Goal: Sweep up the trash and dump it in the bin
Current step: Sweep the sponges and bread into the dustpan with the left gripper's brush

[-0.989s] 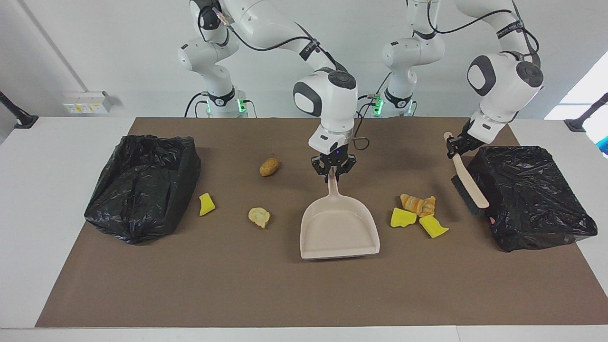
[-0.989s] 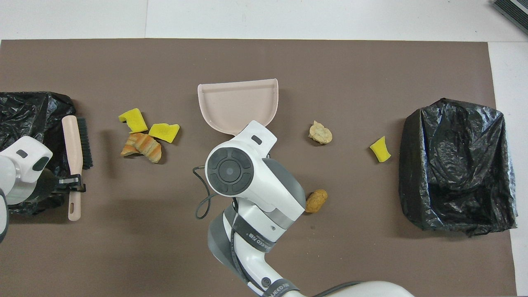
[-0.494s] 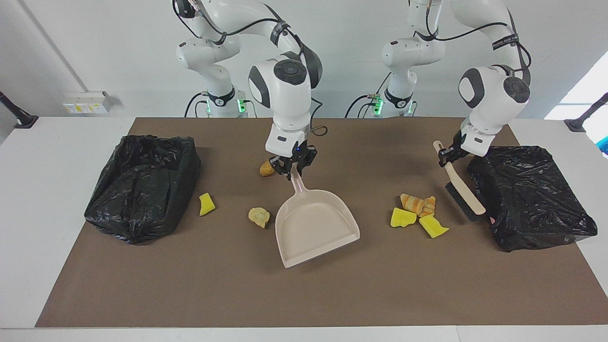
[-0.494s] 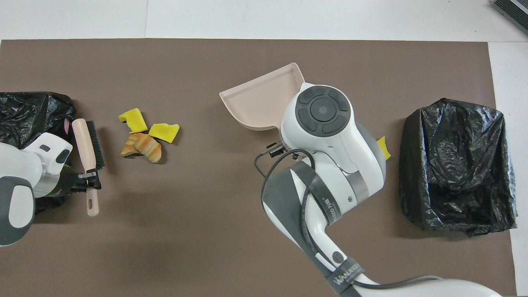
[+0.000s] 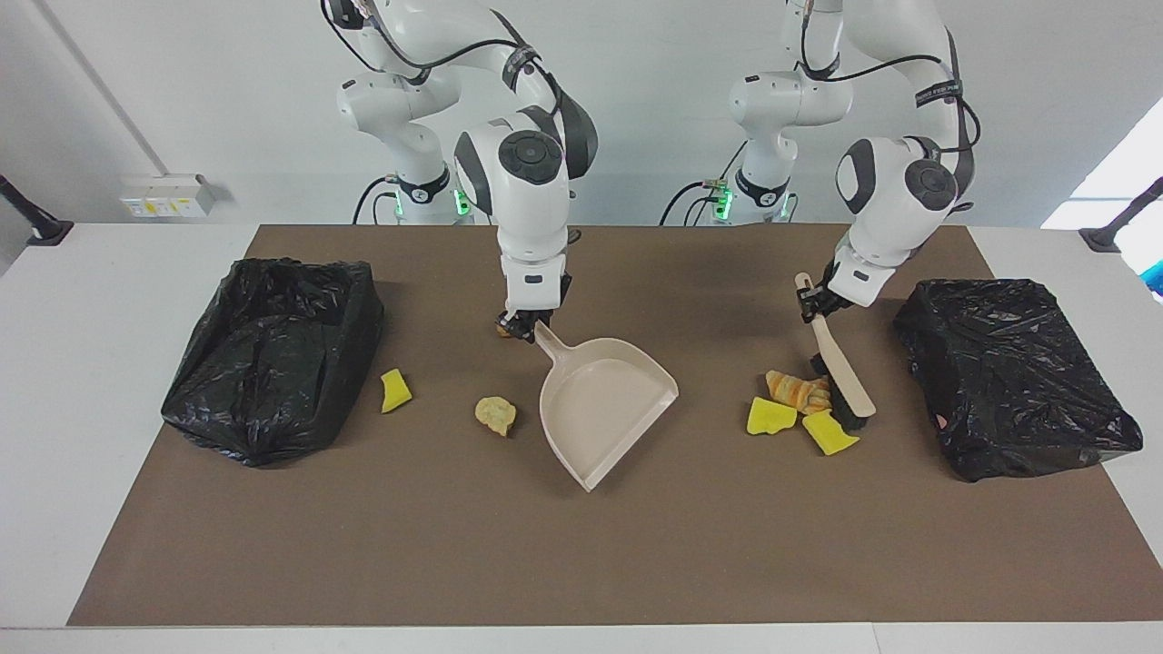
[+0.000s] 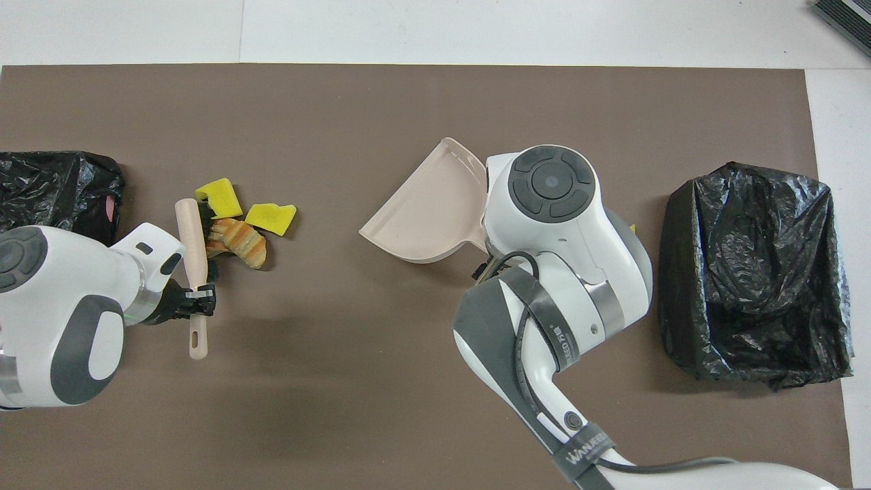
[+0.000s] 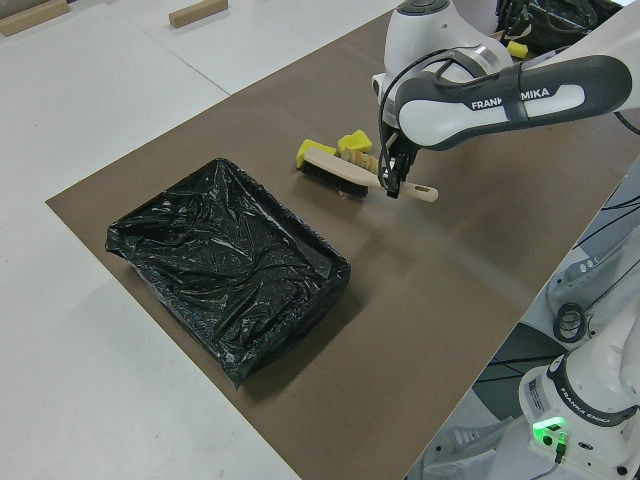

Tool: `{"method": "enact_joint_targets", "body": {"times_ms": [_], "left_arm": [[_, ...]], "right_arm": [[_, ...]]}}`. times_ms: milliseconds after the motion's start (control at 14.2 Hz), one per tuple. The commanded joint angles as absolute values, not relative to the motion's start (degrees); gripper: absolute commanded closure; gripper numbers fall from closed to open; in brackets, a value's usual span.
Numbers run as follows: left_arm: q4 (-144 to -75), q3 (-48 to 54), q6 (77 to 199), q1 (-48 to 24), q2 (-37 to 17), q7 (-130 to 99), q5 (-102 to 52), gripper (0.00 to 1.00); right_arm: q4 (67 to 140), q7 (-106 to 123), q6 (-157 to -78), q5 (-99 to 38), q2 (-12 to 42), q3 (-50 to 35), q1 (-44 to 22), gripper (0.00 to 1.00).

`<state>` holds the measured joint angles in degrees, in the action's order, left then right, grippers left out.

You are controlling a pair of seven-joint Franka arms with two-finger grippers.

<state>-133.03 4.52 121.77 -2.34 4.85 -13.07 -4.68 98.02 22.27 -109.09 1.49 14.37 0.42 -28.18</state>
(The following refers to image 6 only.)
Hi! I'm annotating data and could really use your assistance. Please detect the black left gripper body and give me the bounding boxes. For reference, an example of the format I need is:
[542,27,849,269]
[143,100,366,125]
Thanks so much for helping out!
[146,282,182,325]

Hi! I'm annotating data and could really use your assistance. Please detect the beige hand brush black bristles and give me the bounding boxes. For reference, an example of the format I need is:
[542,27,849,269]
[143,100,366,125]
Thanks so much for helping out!
[175,198,220,361]

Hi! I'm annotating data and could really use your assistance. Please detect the beige plastic dustpan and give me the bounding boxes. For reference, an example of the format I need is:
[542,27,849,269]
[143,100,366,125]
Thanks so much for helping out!
[359,137,489,264]

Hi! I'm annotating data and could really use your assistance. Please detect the black bag bin pink spot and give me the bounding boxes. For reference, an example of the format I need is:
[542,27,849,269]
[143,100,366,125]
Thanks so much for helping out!
[0,150,126,247]

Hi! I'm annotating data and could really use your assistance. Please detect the open black bag-lined bin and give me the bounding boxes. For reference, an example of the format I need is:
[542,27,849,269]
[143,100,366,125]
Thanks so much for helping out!
[657,161,854,391]

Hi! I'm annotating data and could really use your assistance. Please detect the brown table mat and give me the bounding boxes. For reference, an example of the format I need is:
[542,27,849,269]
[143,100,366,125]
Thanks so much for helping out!
[0,63,855,490]

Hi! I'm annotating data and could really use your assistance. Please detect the dark grey ribbed device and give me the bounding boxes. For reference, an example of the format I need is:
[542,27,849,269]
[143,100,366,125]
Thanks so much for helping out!
[812,0,871,39]

